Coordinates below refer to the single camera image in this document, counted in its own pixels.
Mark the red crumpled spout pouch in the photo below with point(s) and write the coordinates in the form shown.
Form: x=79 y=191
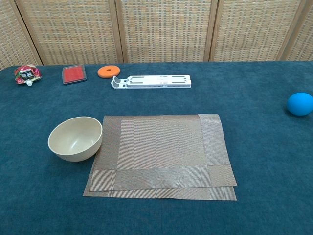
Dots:
x=27 y=74

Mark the brown woven placemat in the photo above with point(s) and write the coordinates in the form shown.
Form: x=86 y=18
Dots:
x=159 y=147

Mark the orange foam disc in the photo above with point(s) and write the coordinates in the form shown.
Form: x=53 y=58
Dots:
x=104 y=72

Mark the beige round bowl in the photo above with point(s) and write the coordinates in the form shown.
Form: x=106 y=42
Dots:
x=73 y=139

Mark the blue carpet table cover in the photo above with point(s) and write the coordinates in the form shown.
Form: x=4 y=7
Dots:
x=256 y=159

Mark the red ink pad case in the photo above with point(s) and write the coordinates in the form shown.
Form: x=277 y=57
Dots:
x=74 y=74

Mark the white folding laptop stand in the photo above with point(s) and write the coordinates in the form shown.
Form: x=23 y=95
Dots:
x=151 y=82

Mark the woven bamboo screen panel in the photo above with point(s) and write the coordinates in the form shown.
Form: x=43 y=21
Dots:
x=305 y=36
x=9 y=44
x=249 y=29
x=73 y=31
x=163 y=29

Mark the blue ball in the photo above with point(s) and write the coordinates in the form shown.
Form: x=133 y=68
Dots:
x=300 y=104

